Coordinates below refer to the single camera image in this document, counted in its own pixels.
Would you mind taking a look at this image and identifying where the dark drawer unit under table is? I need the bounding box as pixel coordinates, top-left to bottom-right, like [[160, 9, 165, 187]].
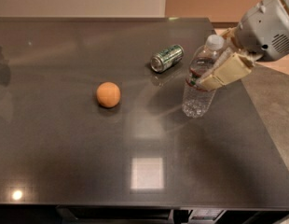
[[56, 206, 289, 224]]

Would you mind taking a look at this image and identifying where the green soda can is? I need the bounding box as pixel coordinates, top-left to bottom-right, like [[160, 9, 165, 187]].
[[150, 44, 184, 73]]

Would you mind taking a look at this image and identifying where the clear plastic water bottle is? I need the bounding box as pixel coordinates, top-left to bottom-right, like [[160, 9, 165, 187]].
[[181, 34, 227, 119]]

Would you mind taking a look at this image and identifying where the orange fruit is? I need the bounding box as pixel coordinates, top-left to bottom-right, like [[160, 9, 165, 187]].
[[96, 82, 121, 108]]

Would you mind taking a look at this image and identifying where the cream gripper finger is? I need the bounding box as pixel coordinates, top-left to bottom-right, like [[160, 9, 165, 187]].
[[196, 48, 255, 91], [220, 27, 237, 45]]

